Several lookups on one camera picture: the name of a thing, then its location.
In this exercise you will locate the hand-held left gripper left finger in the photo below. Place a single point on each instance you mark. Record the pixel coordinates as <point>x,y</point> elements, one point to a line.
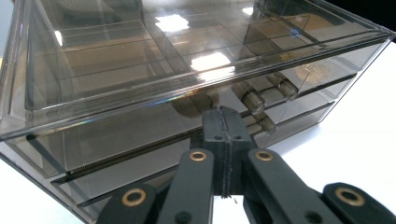
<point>214,130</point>

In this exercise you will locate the smoky clear plastic drawer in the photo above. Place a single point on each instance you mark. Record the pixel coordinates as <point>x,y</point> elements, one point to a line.
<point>295,123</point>
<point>124,133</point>
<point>124,169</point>

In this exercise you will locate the smoky clear drawer case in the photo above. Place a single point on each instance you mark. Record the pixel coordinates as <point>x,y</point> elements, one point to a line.
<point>102,77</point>

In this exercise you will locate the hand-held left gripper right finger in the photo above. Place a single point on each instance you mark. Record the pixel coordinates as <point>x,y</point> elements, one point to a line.
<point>238,130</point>

